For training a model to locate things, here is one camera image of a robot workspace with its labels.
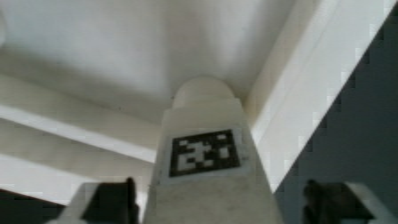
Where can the white leg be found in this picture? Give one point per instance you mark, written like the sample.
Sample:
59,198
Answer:
209,187

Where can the white square tabletop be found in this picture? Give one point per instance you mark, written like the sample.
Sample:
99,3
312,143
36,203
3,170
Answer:
100,54

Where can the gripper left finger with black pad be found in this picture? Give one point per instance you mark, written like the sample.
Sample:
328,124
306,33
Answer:
104,204

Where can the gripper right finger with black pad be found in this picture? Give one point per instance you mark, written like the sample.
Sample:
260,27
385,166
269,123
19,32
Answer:
342,203

